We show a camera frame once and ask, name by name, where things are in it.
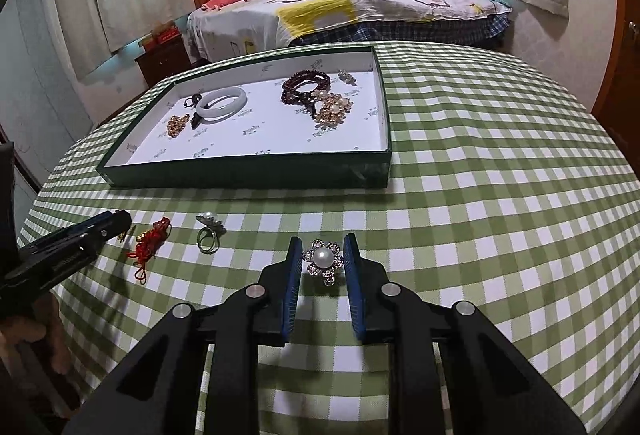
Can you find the white jade bangle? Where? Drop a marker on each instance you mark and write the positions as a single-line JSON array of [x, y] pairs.
[[220, 116]]

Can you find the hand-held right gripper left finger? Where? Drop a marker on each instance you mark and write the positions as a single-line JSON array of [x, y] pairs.
[[292, 285]]

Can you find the dark wooden nightstand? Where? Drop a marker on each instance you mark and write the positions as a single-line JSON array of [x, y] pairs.
[[162, 60]]

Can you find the brown wooden door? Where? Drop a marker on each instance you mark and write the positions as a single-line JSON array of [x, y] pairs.
[[625, 65]]

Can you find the frosted glass wardrobe doors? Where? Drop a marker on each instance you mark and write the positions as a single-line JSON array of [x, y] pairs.
[[35, 80]]

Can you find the green checkered tablecloth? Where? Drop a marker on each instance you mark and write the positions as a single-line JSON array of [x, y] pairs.
[[475, 165]]

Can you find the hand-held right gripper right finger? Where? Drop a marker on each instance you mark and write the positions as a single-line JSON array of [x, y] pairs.
[[352, 285]]

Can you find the small green and red box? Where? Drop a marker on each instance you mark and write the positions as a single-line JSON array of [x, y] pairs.
[[146, 42]]

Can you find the blue plaid bed skirt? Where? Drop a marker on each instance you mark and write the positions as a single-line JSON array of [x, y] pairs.
[[425, 30]]

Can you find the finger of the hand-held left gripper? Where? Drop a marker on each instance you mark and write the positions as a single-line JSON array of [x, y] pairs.
[[95, 225], [55, 265]]

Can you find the red gift box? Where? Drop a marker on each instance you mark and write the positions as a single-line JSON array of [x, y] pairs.
[[165, 36]]

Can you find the small silver rhinestone brooch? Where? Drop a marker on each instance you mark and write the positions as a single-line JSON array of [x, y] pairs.
[[345, 76]]

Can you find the large gold pearl brooch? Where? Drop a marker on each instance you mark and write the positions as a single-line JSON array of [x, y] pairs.
[[332, 107]]

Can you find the person's left hand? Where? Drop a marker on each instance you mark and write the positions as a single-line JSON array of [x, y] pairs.
[[25, 330]]

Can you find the patterned bedsheet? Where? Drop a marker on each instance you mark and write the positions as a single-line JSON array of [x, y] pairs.
[[350, 0]]

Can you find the pearl flower brooch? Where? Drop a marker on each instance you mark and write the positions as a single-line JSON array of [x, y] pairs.
[[322, 259]]

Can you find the green cardboard tray box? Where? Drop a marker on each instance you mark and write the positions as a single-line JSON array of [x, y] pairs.
[[240, 140]]

